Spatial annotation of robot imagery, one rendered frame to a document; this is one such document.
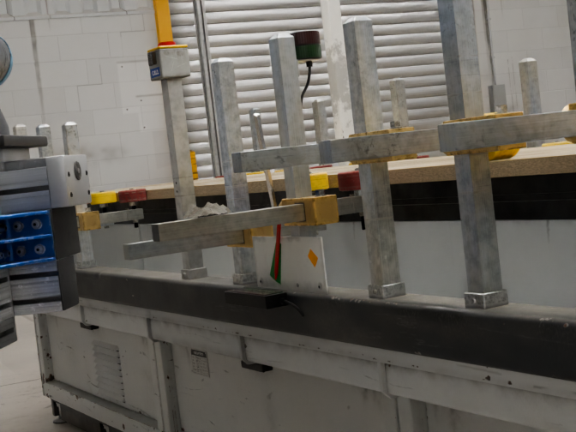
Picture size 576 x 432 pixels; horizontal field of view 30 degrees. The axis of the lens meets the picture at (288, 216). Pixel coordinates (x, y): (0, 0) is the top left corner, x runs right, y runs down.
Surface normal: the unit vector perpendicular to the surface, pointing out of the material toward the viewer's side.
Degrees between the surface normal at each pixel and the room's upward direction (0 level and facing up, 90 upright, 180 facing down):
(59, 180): 90
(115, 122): 90
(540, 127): 90
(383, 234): 90
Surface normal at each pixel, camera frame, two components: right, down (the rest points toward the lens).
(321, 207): 0.49, -0.01
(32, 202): -0.11, 0.07
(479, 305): -0.86, 0.13
